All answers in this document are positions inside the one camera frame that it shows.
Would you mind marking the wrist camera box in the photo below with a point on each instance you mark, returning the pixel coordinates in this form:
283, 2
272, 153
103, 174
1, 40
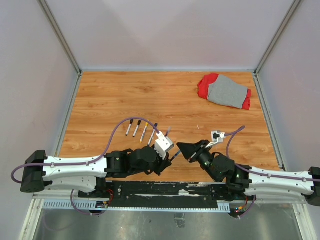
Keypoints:
217, 137
163, 145

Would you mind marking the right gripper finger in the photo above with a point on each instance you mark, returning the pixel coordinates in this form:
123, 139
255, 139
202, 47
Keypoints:
188, 150
200, 144

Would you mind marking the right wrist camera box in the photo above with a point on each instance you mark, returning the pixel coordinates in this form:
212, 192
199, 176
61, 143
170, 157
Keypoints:
217, 137

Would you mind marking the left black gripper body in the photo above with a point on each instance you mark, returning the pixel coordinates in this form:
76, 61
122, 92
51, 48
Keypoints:
159, 163

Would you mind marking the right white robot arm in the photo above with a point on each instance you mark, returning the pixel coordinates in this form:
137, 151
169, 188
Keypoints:
252, 181

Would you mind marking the white whiteboard marker pen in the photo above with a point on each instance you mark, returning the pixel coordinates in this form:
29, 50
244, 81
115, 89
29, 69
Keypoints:
136, 128

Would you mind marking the red and grey cloth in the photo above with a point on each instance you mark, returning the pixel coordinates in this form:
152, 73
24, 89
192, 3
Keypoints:
221, 90

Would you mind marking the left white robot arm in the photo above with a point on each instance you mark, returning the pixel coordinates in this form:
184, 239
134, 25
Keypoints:
83, 174

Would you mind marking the white marker yellow end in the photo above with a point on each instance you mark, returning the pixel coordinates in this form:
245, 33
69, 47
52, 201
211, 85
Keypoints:
144, 132

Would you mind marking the black mounting base rail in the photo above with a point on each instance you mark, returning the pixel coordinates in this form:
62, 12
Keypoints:
163, 195

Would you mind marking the white blue marker pen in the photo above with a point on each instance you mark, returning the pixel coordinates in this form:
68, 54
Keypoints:
152, 135

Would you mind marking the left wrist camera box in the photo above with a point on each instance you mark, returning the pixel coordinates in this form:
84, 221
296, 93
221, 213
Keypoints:
163, 145

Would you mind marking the white marker black cap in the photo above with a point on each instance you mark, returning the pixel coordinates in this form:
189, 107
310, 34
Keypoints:
129, 126

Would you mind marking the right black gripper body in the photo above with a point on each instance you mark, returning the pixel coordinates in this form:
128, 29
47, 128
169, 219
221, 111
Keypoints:
202, 157

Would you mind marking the purple marker pen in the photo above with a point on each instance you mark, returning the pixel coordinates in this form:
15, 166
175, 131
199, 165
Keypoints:
168, 131

